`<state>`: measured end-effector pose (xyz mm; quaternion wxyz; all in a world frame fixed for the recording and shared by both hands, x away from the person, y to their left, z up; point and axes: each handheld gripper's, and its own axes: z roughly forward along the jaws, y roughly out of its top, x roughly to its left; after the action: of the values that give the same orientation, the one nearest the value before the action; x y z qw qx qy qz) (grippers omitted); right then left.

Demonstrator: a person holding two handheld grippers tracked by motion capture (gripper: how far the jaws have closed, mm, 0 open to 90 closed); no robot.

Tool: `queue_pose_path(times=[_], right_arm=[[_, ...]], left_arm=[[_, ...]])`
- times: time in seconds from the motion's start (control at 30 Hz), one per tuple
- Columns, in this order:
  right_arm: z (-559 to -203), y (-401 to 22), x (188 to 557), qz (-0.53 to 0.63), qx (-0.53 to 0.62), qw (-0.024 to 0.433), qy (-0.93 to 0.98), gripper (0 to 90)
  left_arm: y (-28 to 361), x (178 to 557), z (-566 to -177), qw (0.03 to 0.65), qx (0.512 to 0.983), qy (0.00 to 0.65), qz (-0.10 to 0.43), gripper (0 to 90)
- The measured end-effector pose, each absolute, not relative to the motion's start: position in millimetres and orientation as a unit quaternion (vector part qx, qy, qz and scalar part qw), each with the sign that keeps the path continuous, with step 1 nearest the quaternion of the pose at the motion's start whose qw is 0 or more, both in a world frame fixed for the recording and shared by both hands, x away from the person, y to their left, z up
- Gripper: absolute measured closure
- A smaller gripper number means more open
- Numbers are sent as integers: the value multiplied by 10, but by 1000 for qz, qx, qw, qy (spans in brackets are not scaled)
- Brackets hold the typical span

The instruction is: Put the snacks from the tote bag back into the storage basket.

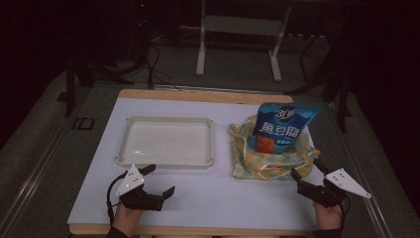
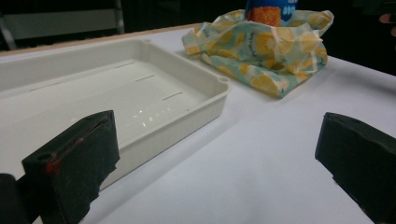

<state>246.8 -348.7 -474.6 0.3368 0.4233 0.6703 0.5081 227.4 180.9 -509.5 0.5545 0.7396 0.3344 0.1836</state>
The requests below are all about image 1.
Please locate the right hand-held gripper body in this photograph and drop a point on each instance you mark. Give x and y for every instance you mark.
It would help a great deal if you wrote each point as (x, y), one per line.
(325, 195)

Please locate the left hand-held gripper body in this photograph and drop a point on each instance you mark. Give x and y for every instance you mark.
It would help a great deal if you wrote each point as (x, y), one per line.
(132, 185)

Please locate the white plastic tray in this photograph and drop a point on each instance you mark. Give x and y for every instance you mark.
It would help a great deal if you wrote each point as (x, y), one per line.
(165, 142)

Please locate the yellow green patterned cloth bag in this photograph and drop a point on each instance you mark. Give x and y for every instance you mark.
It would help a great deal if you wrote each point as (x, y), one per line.
(264, 165)

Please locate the blue snack packet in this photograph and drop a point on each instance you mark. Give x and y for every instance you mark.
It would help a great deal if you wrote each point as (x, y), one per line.
(284, 127)

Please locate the person's right hand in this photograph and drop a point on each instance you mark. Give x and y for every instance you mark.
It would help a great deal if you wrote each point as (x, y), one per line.
(327, 216)

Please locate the person's left hand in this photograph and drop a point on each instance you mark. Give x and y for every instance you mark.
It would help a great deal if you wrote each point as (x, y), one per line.
(127, 218)

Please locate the white table mat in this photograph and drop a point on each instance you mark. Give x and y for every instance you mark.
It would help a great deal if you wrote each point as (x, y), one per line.
(204, 195)

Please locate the black tripod stand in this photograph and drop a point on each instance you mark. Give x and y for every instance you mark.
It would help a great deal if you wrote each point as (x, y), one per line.
(82, 76)
(336, 82)

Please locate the white metal stand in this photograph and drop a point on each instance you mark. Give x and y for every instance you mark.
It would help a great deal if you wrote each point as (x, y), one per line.
(241, 26)

